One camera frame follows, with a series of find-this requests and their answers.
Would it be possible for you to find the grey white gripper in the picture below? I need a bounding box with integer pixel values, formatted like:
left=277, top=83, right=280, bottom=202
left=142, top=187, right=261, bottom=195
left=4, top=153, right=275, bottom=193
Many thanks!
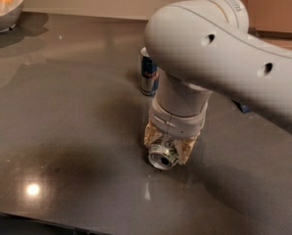
left=143, top=99, right=208, bottom=165

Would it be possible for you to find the white green 7up can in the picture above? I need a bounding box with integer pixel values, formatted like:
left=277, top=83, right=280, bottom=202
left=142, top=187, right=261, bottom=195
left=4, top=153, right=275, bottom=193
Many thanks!
left=148, top=139, right=178, bottom=170

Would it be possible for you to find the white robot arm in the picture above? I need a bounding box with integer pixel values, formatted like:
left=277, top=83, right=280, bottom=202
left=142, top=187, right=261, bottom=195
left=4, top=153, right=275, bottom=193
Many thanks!
left=144, top=0, right=292, bottom=170

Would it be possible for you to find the blue silver Red Bull can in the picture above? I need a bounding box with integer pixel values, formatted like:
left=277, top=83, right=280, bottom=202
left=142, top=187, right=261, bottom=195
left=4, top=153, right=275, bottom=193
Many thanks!
left=140, top=47, right=159, bottom=96

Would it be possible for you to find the dark blue snack wrapper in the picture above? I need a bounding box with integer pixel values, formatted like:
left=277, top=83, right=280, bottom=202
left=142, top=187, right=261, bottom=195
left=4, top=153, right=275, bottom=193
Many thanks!
left=233, top=101, right=250, bottom=114

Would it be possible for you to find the white fruit bowl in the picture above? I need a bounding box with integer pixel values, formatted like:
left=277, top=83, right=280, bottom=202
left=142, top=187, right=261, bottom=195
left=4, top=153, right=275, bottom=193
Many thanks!
left=0, top=0, right=24, bottom=32

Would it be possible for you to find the orange fruit middle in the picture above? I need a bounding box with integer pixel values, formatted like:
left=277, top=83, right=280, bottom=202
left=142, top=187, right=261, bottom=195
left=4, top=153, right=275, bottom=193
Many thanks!
left=0, top=0, right=13, bottom=10

